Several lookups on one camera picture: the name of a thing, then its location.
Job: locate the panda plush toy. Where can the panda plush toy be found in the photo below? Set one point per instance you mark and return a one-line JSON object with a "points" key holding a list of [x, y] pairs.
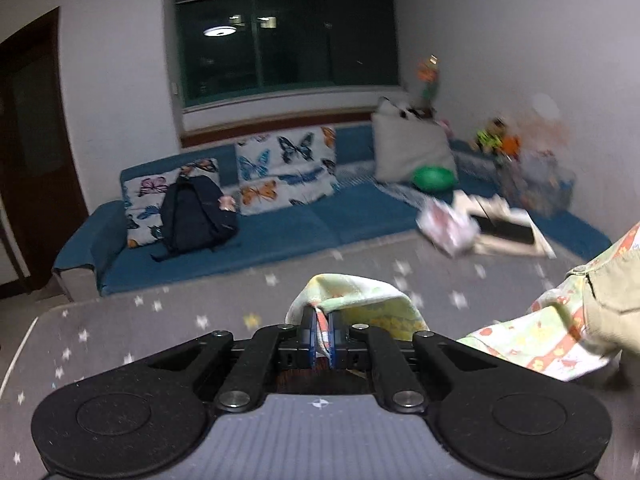
{"points": [[402, 110]]}

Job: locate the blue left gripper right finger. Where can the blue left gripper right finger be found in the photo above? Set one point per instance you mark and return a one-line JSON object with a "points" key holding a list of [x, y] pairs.
{"points": [[336, 342]]}

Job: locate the orange artificial flowers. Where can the orange artificial flowers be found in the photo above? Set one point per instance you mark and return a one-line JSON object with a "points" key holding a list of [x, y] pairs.
{"points": [[428, 74]]}

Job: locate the dark navy backpack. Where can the dark navy backpack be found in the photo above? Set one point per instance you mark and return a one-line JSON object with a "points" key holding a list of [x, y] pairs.
{"points": [[195, 215]]}

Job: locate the green ball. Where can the green ball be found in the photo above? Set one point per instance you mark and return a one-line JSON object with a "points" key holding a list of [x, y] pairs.
{"points": [[433, 179]]}

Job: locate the plain grey pillow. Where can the plain grey pillow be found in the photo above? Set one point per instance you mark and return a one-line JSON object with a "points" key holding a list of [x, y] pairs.
{"points": [[402, 146]]}

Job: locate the plush teddy toy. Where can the plush teddy toy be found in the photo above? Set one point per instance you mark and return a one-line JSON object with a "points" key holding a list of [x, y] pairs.
{"points": [[496, 140]]}

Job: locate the butterfly cushion centre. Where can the butterfly cushion centre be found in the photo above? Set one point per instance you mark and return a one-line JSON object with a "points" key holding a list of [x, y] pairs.
{"points": [[286, 168]]}

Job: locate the dark window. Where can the dark window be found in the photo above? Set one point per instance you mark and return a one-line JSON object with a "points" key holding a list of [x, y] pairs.
{"points": [[231, 49]]}

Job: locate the colourful striped children's garment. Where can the colourful striped children's garment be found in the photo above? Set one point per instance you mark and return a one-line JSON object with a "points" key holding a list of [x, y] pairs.
{"points": [[569, 331]]}

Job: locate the clear plastic storage box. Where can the clear plastic storage box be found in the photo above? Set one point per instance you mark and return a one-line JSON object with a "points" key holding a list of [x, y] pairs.
{"points": [[536, 182]]}

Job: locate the dark wooden door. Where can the dark wooden door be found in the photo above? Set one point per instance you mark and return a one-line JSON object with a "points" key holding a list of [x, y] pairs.
{"points": [[40, 190]]}

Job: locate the butterfly cushion left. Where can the butterfly cushion left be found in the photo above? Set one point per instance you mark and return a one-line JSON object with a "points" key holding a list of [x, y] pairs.
{"points": [[143, 197]]}

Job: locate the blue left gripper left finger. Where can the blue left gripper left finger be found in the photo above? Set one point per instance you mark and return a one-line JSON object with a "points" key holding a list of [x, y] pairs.
{"points": [[308, 338]]}

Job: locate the butterfly cushion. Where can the butterfly cushion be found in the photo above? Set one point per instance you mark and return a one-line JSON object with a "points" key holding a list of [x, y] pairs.
{"points": [[286, 168], [143, 197]]}

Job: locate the grey star-patterned tablecloth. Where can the grey star-patterned tablecloth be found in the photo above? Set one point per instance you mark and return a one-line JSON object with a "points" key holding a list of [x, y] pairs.
{"points": [[455, 296]]}

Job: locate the pink white plastic bag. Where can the pink white plastic bag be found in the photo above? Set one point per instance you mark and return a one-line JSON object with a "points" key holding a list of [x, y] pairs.
{"points": [[450, 231]]}

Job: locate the blue sofa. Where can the blue sofa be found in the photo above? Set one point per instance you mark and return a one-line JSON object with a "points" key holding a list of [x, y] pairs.
{"points": [[96, 261]]}

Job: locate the cream folded cloth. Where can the cream folded cloth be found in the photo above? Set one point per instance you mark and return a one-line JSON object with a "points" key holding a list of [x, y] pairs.
{"points": [[497, 207]]}

